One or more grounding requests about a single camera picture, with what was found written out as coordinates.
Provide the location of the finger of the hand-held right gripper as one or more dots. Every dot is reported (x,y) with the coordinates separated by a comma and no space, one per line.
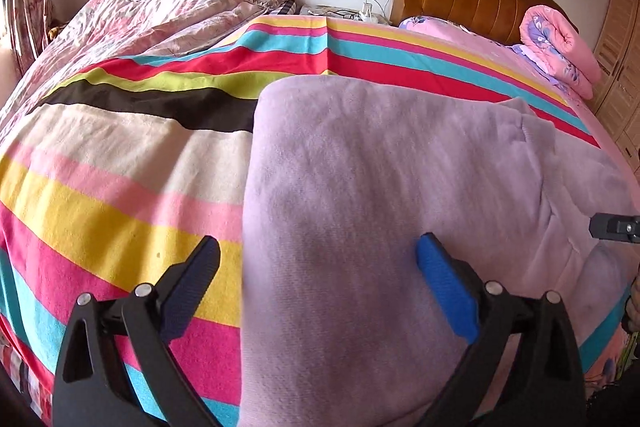
(617,227)

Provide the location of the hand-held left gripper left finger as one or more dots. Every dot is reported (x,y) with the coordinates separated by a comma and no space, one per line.
(185,292)

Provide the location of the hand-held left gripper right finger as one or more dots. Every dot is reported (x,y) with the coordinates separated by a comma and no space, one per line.
(447,287)

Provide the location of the lilac towel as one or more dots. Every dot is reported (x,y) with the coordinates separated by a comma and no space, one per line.
(375,207)

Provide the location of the person's right hand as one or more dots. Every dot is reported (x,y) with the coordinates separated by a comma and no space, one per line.
(633,307)

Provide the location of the striped colourful blanket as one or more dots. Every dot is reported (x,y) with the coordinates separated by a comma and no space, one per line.
(125,167)

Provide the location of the light wooden wardrobe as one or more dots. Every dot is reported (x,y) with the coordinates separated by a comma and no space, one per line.
(620,72)

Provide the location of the plaid bed sheet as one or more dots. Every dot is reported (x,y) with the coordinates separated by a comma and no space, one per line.
(25,382)

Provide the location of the rolled pink floral quilt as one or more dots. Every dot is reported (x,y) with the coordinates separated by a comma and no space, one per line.
(565,47)

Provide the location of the pink bed sheet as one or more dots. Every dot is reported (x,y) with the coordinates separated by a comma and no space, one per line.
(475,39)

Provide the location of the white power strip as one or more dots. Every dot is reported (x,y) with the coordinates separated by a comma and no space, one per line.
(368,13)

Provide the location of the nightstand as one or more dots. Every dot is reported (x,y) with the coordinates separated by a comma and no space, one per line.
(330,12)

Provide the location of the dark plaid pillow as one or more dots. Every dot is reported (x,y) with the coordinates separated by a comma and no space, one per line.
(285,7)

